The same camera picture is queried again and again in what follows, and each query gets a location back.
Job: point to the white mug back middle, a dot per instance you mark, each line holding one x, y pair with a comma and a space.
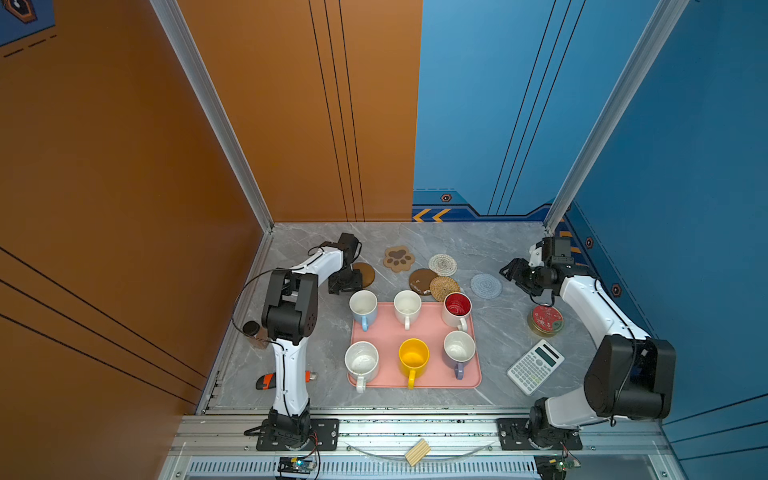
407, 305

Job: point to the orange black utility knife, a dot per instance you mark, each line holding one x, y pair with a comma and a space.
269, 381

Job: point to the grey aluminium corner post right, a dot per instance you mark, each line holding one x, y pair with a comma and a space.
650, 43

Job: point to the light blue mug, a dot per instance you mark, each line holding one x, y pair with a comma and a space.
364, 307

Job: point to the circuit board right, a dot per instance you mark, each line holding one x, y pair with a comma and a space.
552, 468

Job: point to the paw shaped cork coaster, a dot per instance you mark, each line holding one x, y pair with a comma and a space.
398, 258

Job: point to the white scientific calculator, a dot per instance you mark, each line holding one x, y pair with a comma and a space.
530, 371

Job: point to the small wooden block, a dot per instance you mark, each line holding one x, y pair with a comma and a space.
417, 452

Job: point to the aluminium front rail frame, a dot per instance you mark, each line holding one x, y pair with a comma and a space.
442, 443

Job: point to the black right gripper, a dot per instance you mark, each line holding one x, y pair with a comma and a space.
515, 271

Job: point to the green circuit board left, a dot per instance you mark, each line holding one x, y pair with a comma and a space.
296, 468

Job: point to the light blue woven coaster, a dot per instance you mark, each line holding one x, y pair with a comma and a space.
486, 286

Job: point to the grey aluminium corner post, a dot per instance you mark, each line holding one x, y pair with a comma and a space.
650, 43
171, 18

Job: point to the spice jar black lid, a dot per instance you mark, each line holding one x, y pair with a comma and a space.
256, 335

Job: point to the cream multicolour woven coaster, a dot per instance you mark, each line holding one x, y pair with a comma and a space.
443, 265

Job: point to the white mug red inside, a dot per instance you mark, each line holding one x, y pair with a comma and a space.
457, 308

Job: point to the pink plastic tray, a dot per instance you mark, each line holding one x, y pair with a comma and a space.
387, 334

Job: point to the yellow mug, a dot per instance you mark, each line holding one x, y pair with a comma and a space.
414, 356

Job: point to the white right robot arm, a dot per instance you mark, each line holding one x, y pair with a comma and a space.
631, 375

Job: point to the tan rattan coaster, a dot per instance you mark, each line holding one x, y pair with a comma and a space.
441, 286

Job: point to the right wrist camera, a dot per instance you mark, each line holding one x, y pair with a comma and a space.
551, 251

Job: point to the white mug front left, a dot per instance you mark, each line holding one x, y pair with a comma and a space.
362, 364

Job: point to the round brown wooden coaster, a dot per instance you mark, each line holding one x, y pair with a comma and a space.
368, 273

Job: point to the chipped brown wooden coaster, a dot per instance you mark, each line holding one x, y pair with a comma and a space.
420, 281

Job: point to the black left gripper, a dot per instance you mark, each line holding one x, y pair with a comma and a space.
335, 288

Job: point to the lilac mug white inside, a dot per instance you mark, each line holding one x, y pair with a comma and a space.
459, 349

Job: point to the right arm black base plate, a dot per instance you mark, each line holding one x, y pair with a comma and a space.
524, 434

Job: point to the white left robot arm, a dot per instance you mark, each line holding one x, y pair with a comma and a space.
290, 315

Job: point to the grey aluminium corner post left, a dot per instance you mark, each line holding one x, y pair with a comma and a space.
171, 18

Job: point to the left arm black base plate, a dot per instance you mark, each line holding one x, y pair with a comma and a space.
322, 433

